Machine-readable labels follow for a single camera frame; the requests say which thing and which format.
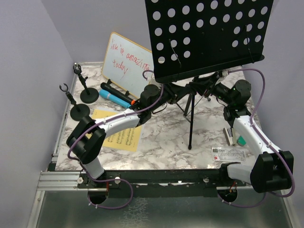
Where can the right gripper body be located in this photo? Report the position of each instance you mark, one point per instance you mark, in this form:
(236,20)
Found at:
(210,85)

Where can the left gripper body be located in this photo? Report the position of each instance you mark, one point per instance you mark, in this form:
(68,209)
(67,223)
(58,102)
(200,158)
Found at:
(169,94)

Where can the black tripod music stand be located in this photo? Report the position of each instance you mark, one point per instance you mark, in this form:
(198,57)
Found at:
(196,38)

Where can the yellow sheet music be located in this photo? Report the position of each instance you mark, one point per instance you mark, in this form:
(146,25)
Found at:
(126,140)

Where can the black microphone orange tip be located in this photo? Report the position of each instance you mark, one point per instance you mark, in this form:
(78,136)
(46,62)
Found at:
(113,91)

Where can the blue-headed microphone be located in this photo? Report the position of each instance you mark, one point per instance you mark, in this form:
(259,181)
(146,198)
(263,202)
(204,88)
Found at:
(106,95)

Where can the black microphone stand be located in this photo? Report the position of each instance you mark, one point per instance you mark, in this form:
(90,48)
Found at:
(89,95)
(78,111)

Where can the white sheet music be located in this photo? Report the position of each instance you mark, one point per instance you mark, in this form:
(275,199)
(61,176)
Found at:
(141,128)

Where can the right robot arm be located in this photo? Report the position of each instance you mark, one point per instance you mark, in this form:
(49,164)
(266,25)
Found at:
(273,168)

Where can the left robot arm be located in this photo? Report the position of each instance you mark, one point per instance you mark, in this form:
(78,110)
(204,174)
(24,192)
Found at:
(89,135)

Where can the grey stapler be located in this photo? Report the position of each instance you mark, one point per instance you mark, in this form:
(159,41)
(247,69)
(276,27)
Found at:
(230,136)

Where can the yellow-framed whiteboard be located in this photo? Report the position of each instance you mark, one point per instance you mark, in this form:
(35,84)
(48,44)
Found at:
(124,63)

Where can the green eraser block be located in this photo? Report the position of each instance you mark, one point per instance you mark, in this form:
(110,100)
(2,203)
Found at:
(241,141)

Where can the clear ruler set packet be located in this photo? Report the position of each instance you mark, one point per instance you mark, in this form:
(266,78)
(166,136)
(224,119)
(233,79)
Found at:
(228,154)

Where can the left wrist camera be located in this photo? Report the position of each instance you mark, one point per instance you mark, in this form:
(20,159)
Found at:
(151,79)

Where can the black mounting rail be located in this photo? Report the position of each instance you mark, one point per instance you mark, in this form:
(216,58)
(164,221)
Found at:
(158,183)

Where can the aluminium frame rail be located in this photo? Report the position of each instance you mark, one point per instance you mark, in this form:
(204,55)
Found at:
(58,181)

